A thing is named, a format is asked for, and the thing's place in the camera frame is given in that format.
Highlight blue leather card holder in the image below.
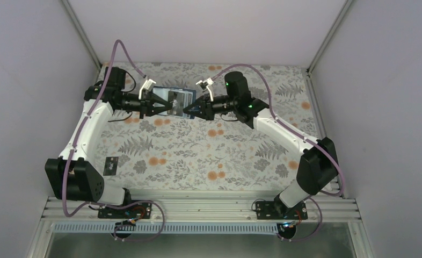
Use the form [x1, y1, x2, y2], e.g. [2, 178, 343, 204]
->
[152, 87, 197, 119]

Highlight black credit card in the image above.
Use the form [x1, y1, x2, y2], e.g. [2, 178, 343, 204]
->
[103, 156, 119, 176]

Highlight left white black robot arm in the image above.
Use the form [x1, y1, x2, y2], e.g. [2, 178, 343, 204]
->
[45, 67, 172, 206]

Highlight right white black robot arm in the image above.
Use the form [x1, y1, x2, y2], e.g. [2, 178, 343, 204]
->
[183, 71, 339, 209]

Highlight floral patterned table mat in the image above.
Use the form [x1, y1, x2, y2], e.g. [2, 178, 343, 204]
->
[92, 62, 318, 191]

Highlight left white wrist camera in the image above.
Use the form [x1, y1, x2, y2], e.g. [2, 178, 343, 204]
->
[139, 78, 157, 100]

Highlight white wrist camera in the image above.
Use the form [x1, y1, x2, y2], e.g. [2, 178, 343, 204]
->
[139, 78, 157, 100]
[196, 77, 214, 102]

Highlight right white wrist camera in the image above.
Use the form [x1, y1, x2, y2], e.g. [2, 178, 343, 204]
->
[196, 77, 214, 102]

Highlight aluminium rail frame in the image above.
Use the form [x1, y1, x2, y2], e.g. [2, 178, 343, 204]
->
[42, 190, 362, 223]

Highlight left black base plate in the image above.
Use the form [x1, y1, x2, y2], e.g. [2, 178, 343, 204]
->
[98, 200, 152, 220]

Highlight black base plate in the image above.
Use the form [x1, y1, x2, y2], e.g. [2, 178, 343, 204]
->
[251, 199, 308, 220]
[98, 200, 152, 220]

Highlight slotted cable duct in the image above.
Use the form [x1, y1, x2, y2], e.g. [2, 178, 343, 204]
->
[52, 221, 278, 235]

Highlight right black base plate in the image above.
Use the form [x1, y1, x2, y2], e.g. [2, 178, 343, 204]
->
[251, 199, 308, 220]

